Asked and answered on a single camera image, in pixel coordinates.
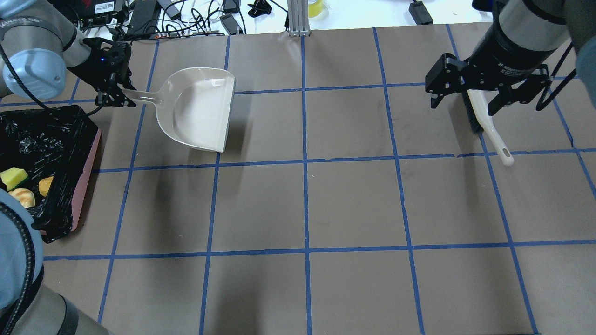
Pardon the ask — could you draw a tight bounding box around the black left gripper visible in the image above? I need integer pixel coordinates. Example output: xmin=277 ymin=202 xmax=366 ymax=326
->
xmin=70 ymin=38 xmax=136 ymax=107

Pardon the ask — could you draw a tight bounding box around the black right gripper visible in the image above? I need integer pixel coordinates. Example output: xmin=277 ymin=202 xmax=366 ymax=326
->
xmin=424 ymin=28 xmax=553 ymax=116

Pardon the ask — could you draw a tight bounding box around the white hand brush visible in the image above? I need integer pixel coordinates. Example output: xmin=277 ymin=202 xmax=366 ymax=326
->
xmin=466 ymin=90 xmax=515 ymax=166

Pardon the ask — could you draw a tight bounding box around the white plastic dustpan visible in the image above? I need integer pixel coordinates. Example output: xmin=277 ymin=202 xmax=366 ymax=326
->
xmin=122 ymin=67 xmax=236 ymax=153

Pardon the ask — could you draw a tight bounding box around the yellow toy potato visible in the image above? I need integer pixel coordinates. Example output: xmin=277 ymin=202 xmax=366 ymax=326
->
xmin=38 ymin=176 xmax=54 ymax=198

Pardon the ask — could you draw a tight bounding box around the yellow green sponge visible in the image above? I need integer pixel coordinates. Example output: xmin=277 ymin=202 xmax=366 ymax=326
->
xmin=0 ymin=167 xmax=28 ymax=191

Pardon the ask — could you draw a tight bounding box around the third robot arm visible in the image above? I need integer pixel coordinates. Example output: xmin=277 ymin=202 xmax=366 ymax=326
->
xmin=0 ymin=191 xmax=110 ymax=335

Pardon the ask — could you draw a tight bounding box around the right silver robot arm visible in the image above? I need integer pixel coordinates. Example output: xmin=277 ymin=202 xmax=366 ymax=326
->
xmin=424 ymin=0 xmax=595 ymax=115

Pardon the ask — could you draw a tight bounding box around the black lined trash bin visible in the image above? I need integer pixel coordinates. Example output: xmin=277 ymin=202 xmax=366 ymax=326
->
xmin=0 ymin=105 xmax=102 ymax=243

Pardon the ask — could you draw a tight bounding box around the black power adapter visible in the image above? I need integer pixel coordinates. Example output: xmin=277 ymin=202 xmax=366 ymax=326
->
xmin=125 ymin=0 xmax=159 ymax=40

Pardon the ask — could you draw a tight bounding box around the yellow tape roll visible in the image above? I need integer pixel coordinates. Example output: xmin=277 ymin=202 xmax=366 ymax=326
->
xmin=307 ymin=0 xmax=325 ymax=18

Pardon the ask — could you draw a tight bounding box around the aluminium frame post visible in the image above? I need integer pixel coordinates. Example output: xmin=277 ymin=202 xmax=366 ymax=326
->
xmin=287 ymin=0 xmax=311 ymax=37

